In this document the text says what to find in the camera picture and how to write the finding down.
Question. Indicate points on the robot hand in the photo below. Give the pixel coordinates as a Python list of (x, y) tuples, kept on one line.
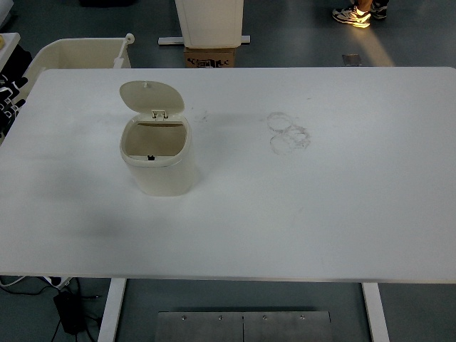
[(12, 94)]

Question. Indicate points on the small cream lidded trash bin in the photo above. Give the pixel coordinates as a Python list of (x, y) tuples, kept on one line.
[(160, 178)]

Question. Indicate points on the tall white plastic bin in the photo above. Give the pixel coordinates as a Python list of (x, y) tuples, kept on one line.
[(210, 21)]

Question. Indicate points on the cream plastic storage crate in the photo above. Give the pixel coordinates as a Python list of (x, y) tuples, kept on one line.
[(82, 53)]

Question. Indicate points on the white metal floor bar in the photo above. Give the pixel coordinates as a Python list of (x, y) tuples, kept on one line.
[(171, 41)]

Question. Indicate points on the white power strip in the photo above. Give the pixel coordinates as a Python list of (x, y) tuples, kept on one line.
[(57, 280)]

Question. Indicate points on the brown cardboard box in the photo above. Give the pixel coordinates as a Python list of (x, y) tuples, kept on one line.
[(208, 57)]

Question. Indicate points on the black power adapter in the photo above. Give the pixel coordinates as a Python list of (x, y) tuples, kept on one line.
[(69, 313)]

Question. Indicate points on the white table leg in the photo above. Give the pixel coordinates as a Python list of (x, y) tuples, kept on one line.
[(375, 313), (112, 310)]

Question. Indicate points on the grey metal screw plate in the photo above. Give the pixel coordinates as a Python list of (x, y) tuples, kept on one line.
[(213, 327)]

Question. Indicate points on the grey floor socket plate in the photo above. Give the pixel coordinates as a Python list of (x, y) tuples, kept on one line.
[(352, 60)]

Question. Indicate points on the person's white sneaker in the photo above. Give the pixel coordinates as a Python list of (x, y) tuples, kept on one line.
[(351, 16)]

